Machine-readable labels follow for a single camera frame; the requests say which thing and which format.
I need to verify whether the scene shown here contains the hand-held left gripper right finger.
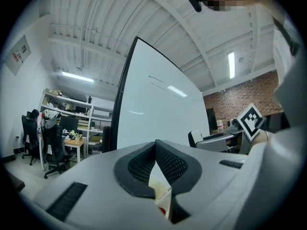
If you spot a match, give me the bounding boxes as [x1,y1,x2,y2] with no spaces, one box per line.
[154,139,202,225]

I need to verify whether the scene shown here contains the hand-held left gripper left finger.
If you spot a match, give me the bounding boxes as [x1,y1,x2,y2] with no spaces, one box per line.
[113,141,157,199]

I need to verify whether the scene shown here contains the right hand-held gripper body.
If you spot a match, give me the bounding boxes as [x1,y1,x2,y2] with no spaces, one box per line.
[225,103,267,142]

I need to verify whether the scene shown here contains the white eraser with red label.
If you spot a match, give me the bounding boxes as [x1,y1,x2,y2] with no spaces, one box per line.
[148,161,174,220]

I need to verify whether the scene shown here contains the black-framed whiteboard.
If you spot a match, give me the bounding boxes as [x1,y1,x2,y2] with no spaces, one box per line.
[111,35,211,151]

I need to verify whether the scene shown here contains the person's right forearm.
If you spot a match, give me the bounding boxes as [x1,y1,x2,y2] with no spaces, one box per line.
[251,130,271,146]

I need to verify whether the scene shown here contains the black door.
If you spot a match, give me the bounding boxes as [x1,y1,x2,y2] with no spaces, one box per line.
[206,107,217,132]

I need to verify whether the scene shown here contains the grey desk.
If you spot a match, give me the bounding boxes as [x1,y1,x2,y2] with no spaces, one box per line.
[196,129,243,154]

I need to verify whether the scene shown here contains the black tower case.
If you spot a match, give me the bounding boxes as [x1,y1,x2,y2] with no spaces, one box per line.
[101,126,112,153]

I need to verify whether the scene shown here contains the wooden desk with white legs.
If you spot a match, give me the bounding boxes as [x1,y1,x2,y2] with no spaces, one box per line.
[62,137,87,164]

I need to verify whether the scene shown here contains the long ceiling light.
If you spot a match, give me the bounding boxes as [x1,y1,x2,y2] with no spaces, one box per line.
[227,51,236,80]
[60,71,94,83]

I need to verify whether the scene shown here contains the black computer monitor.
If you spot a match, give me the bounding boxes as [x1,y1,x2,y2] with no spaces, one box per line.
[59,115,80,132]

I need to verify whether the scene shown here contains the black office chair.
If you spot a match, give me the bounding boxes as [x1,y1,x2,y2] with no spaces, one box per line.
[41,123,71,180]
[21,109,42,166]

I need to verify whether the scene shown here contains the white shelf unit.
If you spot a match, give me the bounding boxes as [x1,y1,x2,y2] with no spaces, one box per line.
[39,88,115,156]

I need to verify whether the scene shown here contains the grey electrical panel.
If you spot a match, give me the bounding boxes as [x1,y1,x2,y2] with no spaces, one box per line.
[3,34,32,77]

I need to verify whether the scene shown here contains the black shoulder strap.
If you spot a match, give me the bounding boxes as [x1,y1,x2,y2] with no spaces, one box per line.
[272,16,300,56]

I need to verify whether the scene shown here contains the black head camera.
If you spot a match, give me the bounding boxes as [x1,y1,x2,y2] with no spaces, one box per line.
[187,0,204,13]

